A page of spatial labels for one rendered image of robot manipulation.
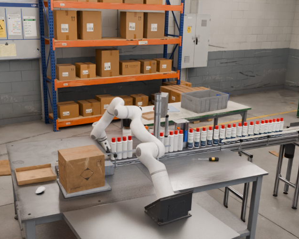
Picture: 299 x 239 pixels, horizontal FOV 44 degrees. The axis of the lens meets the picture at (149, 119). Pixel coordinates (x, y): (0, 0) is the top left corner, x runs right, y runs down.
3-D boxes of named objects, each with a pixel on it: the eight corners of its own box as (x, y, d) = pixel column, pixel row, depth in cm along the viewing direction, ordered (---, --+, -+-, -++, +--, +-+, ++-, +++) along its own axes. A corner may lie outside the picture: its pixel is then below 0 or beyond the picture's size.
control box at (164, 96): (167, 113, 338) (168, 92, 333) (164, 117, 322) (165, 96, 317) (156, 112, 340) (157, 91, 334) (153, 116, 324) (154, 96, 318)
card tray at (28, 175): (51, 167, 325) (51, 163, 324) (56, 179, 302) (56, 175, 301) (14, 172, 313) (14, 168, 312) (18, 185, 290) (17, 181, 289)
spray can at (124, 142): (126, 156, 341) (126, 135, 335) (127, 158, 337) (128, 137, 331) (120, 157, 339) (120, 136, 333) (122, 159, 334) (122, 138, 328)
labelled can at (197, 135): (197, 146, 372) (198, 126, 366) (200, 148, 367) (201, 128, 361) (192, 146, 370) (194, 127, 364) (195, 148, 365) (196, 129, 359)
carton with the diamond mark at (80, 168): (94, 174, 310) (94, 144, 302) (105, 186, 290) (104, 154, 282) (59, 180, 296) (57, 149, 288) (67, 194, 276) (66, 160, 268)
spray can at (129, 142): (131, 155, 343) (131, 134, 337) (133, 157, 339) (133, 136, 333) (126, 156, 341) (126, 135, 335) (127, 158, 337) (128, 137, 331)
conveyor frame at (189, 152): (214, 146, 385) (215, 142, 384) (220, 150, 376) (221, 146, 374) (54, 170, 319) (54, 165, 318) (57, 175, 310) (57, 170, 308)
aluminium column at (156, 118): (156, 163, 339) (159, 92, 320) (158, 165, 336) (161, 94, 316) (152, 164, 338) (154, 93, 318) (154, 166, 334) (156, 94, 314)
